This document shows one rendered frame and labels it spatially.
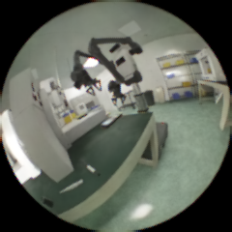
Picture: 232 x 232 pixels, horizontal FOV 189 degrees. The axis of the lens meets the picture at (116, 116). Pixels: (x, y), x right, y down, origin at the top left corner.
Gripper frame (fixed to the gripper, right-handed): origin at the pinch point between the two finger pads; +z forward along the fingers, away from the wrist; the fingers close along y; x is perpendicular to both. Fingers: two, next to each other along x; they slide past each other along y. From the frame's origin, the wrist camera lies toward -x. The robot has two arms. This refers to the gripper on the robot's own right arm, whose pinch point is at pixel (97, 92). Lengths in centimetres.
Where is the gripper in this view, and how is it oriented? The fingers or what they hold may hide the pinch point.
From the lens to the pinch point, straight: 51.2
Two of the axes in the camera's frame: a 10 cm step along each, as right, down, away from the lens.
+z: 5.2, 7.4, 4.3
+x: 5.0, -6.7, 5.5
